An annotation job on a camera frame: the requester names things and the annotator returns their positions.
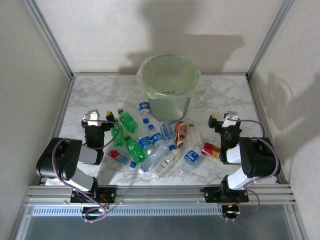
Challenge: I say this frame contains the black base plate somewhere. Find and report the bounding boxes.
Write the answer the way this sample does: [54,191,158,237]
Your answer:
[69,187,117,204]
[203,186,250,203]

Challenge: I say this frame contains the clear bottle pale blue label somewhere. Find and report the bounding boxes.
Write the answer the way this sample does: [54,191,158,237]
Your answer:
[159,120,176,152]

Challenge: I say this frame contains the aluminium side rail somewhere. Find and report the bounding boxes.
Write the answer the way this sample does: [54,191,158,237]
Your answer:
[37,76,77,187]
[246,74,291,187]

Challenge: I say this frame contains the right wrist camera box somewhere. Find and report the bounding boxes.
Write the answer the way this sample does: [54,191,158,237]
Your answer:
[223,111,239,126]

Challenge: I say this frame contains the crushed red blue label bottle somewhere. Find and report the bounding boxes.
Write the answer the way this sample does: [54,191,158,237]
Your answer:
[107,149,138,169]

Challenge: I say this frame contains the whitish bottle with green cap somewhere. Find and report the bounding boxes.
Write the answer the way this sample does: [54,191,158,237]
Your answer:
[187,122,204,147]

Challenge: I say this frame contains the grey metal panel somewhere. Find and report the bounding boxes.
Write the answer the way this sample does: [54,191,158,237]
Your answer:
[11,215,305,240]

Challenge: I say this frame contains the clear bottle with Pepsi label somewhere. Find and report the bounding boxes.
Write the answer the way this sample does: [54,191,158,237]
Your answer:
[138,101,152,125]

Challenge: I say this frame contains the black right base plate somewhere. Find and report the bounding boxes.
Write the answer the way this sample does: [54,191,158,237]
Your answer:
[203,186,250,203]

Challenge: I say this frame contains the large clear plastic bottle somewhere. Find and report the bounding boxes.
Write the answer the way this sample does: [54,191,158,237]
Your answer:
[138,144,171,176]

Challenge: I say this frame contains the green bottle with yellow cap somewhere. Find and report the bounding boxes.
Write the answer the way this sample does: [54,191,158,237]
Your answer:
[116,108,139,133]
[124,134,148,162]
[111,117,125,147]

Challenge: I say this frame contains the wide aluminium mounting rail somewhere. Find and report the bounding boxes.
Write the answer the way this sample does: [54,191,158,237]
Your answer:
[23,184,297,207]

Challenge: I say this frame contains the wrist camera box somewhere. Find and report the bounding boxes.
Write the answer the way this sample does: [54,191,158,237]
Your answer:
[223,111,239,126]
[83,109,101,123]

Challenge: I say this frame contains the short aluminium frame post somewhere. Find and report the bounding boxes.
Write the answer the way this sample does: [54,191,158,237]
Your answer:
[284,204,309,240]
[8,203,32,240]

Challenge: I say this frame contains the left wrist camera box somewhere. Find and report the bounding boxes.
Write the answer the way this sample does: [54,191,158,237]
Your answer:
[83,109,101,123]

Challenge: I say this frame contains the grey slotted cable duct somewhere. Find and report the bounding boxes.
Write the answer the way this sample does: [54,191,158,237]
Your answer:
[28,205,224,217]

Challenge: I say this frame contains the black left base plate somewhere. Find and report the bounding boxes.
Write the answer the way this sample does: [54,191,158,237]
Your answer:
[69,187,117,204]

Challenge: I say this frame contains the white green label bottle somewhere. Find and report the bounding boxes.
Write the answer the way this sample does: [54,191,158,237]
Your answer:
[153,149,180,179]

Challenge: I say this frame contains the orange brown label bottle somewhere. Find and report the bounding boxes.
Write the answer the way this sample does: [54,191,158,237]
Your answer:
[174,121,188,149]

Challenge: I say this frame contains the aluminium back rail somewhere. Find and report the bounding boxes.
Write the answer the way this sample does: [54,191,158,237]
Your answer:
[71,71,250,77]

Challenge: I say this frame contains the grey round waste bin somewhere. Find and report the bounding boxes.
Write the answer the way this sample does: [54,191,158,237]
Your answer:
[141,56,198,125]

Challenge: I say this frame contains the blue label bottle white cap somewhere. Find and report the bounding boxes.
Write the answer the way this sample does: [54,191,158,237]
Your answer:
[138,136,155,155]

